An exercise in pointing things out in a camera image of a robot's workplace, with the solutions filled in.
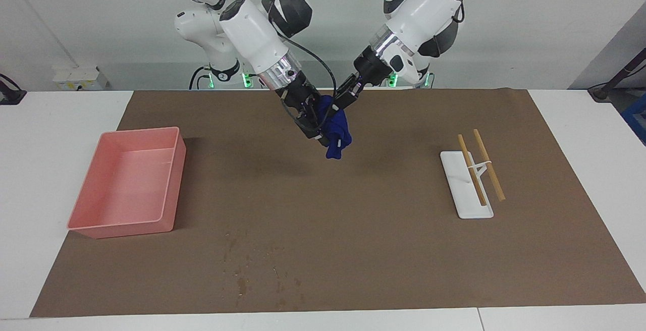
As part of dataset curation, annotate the dark blue towel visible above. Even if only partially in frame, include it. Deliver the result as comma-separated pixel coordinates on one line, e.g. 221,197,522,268
318,95,353,160

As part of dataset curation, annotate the brown table mat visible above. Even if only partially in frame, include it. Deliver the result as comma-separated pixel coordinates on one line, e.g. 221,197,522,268
29,88,646,318

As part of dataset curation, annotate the wooden rack rod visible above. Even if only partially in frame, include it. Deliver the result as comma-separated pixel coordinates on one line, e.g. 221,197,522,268
472,129,506,202
457,134,487,207

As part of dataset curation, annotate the white wooden drying rack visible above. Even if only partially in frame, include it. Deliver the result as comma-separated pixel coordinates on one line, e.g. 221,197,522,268
440,150,494,219

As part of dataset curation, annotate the pink plastic bin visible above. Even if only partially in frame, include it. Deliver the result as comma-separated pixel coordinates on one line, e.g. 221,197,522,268
67,127,187,240

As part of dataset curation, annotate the white power strip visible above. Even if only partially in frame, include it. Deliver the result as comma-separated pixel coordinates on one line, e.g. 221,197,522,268
52,65,109,91

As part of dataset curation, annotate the black slanted stand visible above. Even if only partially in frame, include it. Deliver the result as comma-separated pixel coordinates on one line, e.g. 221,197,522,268
588,47,646,103

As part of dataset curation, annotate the blue box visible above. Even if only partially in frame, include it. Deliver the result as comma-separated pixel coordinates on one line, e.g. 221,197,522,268
621,106,646,146

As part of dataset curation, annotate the black table clamp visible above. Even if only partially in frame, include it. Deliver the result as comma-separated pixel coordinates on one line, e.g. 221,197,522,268
0,73,27,105

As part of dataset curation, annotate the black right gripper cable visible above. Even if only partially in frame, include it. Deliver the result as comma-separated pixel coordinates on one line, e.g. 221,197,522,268
260,0,338,132

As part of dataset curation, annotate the black base power cable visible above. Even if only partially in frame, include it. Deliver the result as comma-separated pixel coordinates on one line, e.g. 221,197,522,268
189,66,209,90

